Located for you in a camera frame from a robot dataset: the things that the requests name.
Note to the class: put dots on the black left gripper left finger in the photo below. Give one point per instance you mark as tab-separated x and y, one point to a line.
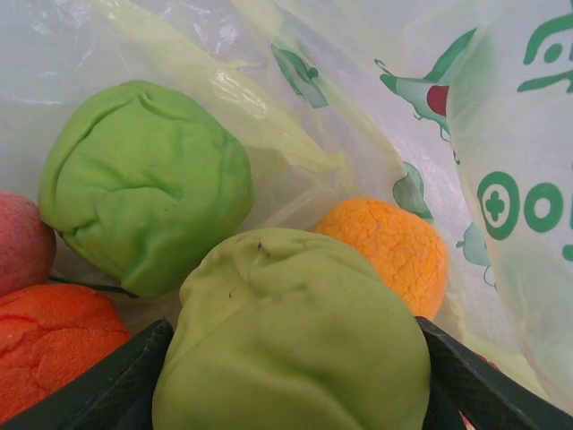
103	389

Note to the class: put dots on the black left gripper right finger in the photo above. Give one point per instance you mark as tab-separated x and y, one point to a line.
483	394

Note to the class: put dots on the red-orange toy orange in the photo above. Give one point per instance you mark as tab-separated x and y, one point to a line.
53	340

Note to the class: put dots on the pink toy peach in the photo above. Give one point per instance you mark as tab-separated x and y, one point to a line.
22	246

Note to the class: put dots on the yellow-orange toy orange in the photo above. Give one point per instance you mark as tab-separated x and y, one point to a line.
394	255

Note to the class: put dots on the yellow-green toy fruit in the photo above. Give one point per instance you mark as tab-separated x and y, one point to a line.
291	349

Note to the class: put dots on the bright green toy fruit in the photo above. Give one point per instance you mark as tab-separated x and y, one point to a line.
143	188

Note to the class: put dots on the yellow-green printed plastic bag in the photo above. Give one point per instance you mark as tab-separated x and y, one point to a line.
358	89

